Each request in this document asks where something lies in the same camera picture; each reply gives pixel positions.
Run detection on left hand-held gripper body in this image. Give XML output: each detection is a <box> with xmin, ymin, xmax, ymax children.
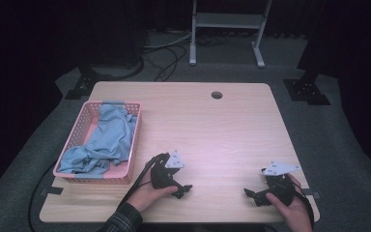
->
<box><xmin>150</xmin><ymin>150</ymin><xmax>187</xmax><ymax>191</ymax></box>

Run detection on pink perforated plastic basket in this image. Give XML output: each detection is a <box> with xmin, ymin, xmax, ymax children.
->
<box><xmin>52</xmin><ymin>101</ymin><xmax>142</xmax><ymax>185</ymax></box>

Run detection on person's left hand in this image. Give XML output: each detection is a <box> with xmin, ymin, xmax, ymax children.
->
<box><xmin>127</xmin><ymin>167</ymin><xmax>179</xmax><ymax>214</ymax></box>

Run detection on light blue shirt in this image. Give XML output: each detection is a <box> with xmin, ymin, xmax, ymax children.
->
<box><xmin>57</xmin><ymin>103</ymin><xmax>138</xmax><ymax>177</ymax></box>

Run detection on black tape strip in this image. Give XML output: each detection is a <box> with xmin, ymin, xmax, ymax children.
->
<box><xmin>302</xmin><ymin>189</ymin><xmax>322</xmax><ymax>199</ymax></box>
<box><xmin>40</xmin><ymin>186</ymin><xmax>64</xmax><ymax>196</ymax></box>

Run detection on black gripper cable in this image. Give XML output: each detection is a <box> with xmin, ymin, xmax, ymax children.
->
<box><xmin>290</xmin><ymin>180</ymin><xmax>315</xmax><ymax>228</ymax></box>
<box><xmin>117</xmin><ymin>154</ymin><xmax>162</xmax><ymax>211</ymax></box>

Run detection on thin black floor cables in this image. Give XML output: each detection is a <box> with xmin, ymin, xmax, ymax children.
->
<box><xmin>143</xmin><ymin>30</ymin><xmax>195</xmax><ymax>82</ymax></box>

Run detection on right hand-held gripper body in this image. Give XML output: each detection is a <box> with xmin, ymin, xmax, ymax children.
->
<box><xmin>261</xmin><ymin>160</ymin><xmax>301</xmax><ymax>208</ymax></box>

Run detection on thick black floor cable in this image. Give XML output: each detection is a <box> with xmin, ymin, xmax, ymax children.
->
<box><xmin>90</xmin><ymin>54</ymin><xmax>145</xmax><ymax>81</ymax></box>

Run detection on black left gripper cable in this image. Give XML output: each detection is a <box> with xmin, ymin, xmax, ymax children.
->
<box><xmin>117</xmin><ymin>154</ymin><xmax>162</xmax><ymax>211</ymax></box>

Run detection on white metal stand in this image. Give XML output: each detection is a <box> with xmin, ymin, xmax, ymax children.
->
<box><xmin>188</xmin><ymin>0</ymin><xmax>273</xmax><ymax>69</ymax></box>

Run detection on black stand base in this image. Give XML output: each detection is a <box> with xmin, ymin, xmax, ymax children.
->
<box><xmin>283</xmin><ymin>72</ymin><xmax>331</xmax><ymax>106</ymax></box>
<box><xmin>65</xmin><ymin>63</ymin><xmax>111</xmax><ymax>101</ymax></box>

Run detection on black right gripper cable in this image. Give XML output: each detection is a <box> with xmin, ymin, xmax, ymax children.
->
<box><xmin>290</xmin><ymin>180</ymin><xmax>315</xmax><ymax>228</ymax></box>

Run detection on person's right hand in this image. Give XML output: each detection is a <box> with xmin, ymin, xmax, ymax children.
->
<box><xmin>265</xmin><ymin>173</ymin><xmax>314</xmax><ymax>232</ymax></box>

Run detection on black cable beside table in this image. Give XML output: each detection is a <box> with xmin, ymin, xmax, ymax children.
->
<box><xmin>28</xmin><ymin>159</ymin><xmax>58</xmax><ymax>232</ymax></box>

